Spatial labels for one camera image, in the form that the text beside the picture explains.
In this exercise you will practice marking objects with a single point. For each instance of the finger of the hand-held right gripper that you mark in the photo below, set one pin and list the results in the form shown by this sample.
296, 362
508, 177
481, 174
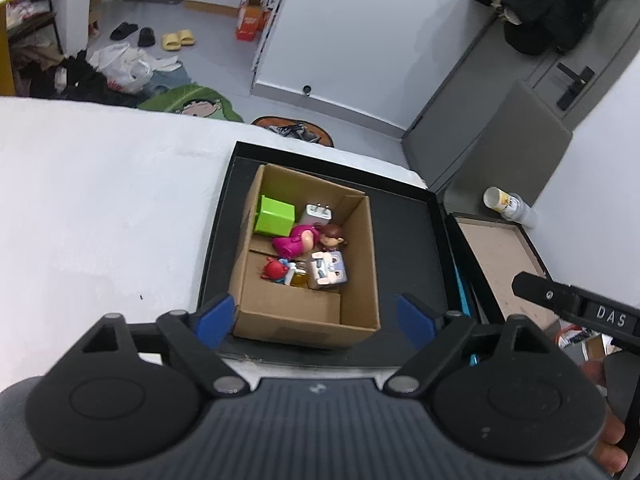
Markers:
537, 290

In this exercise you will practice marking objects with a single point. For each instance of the white slim rack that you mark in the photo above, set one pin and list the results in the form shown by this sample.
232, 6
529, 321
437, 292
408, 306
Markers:
272, 20

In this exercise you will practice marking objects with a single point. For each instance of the plastic bottle yellow label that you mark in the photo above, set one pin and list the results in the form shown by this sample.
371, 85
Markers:
505, 202

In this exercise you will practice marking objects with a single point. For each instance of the dark clothes pile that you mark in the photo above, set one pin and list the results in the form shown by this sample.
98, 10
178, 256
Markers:
75, 80

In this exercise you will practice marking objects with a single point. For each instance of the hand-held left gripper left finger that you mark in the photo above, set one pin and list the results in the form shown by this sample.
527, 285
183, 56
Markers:
215, 320

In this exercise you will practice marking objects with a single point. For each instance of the orange carton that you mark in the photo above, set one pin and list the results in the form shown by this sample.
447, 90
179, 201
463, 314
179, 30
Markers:
250, 22

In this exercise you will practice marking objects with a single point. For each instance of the white blocky toy figure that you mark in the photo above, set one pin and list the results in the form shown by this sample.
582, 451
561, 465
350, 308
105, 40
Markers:
327, 270

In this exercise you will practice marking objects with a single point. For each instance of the person's right hand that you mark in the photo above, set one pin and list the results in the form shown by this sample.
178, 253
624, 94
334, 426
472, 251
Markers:
612, 440

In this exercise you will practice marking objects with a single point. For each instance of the yellow-edged table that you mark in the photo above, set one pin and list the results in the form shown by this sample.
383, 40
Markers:
4, 50

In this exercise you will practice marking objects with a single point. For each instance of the black lid with brown inside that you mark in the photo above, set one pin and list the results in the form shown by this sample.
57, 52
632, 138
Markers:
495, 260

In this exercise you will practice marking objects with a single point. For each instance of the grey board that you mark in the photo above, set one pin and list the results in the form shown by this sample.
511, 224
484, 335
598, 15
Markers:
510, 145

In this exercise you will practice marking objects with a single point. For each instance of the white power adapter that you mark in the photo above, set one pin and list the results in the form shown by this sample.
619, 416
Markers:
316, 217

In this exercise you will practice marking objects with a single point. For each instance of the brown-haired head figurine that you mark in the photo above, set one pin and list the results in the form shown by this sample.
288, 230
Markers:
332, 235

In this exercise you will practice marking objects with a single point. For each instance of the red toy figure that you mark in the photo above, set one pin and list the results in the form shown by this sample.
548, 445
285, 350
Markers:
274, 270

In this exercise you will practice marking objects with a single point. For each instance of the black hanging clothes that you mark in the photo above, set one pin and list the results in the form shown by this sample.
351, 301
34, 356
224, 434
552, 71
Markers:
540, 0

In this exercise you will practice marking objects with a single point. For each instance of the black slipper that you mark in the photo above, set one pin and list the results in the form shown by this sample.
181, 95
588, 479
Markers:
146, 37
123, 31

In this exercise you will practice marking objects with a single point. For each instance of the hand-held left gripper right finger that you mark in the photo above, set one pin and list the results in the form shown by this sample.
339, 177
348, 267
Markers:
415, 320

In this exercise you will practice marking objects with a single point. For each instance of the green cartoon rug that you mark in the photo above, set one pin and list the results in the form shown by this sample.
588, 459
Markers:
190, 102

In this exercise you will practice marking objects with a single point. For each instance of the blue flat package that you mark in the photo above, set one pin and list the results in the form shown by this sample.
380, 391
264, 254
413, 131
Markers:
467, 305

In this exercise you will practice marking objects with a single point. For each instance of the green cube charger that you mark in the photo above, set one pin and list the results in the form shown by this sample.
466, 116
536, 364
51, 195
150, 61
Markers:
272, 216

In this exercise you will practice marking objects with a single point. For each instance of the blue denim cloth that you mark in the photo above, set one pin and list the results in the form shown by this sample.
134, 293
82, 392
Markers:
170, 80

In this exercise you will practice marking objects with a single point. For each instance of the black tray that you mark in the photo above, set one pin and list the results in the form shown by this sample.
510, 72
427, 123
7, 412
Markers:
410, 240

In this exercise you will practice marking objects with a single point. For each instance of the yellow slipper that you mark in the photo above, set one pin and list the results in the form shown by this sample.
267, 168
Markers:
186, 37
171, 41

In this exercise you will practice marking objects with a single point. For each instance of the white plastic bag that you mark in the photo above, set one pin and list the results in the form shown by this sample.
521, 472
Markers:
125, 70

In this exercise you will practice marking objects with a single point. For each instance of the pink doll figure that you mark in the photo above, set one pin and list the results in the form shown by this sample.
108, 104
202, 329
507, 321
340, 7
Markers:
295, 242

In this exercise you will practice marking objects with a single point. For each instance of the grey door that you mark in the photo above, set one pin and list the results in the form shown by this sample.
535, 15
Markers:
450, 110

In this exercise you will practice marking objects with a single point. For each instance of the brown cardboard box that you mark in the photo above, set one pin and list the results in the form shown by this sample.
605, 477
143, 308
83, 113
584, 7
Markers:
360, 270

